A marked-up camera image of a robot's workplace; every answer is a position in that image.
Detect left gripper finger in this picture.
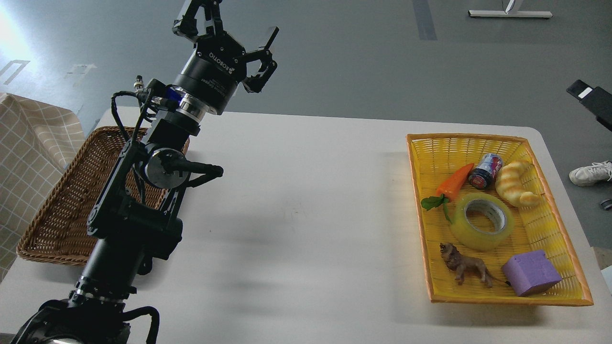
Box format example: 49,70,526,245
172,0,224,46
242,26,280,93

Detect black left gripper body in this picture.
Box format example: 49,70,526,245
173,31,247,115

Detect yellow tape roll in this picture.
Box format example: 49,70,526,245
450,193,514,252

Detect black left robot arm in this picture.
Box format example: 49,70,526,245
11,0,279,344

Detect beige checkered cloth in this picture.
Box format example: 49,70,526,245
0,92,85,278

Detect orange toy carrot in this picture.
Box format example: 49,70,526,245
420,163,474,224

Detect white stand base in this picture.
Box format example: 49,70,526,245
468,0,553,19

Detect brown wicker basket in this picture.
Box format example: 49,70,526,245
17,126,191,266

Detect small soda can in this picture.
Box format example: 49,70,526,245
468,153,503,190

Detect brown toy lion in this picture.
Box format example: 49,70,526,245
439,242,503,288

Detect toy croissant bread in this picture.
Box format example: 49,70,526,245
495,160,542,207

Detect purple foam block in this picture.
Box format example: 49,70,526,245
502,249,562,297

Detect black device on floor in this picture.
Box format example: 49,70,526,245
566,80,612,131

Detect white sneaker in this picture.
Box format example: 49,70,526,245
568,161,612,187

